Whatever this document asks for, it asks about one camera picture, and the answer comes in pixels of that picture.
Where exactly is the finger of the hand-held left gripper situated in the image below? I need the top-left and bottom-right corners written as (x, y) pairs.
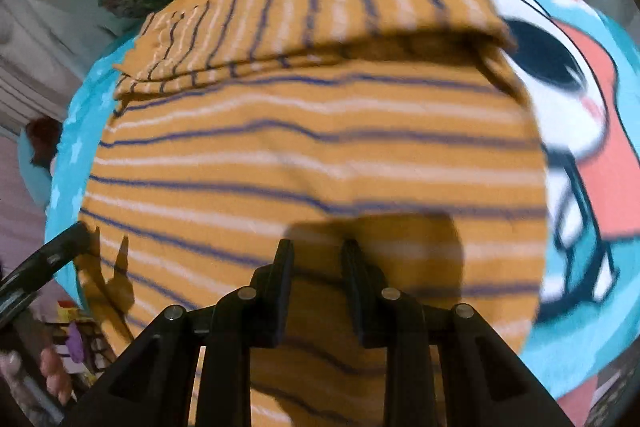
top-left (0, 222), bottom-right (93, 323)

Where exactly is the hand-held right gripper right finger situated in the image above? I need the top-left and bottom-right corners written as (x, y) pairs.
top-left (341, 239), bottom-right (576, 427)

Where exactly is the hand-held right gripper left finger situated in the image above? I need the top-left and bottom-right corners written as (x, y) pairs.
top-left (60, 238), bottom-right (296, 427)

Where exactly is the mustard striped knit garment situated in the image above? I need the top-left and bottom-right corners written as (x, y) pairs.
top-left (75, 0), bottom-right (551, 427)

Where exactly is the purple toy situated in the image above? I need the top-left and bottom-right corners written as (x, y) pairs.
top-left (65, 322), bottom-right (87, 364)

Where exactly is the dark red cloth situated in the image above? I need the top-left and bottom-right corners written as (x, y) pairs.
top-left (27, 117), bottom-right (63, 165)

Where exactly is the beige curtain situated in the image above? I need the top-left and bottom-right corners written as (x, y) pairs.
top-left (0, 0), bottom-right (76, 122)

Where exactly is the blue cartoon printed blanket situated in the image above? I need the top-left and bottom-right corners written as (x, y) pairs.
top-left (44, 0), bottom-right (640, 408)

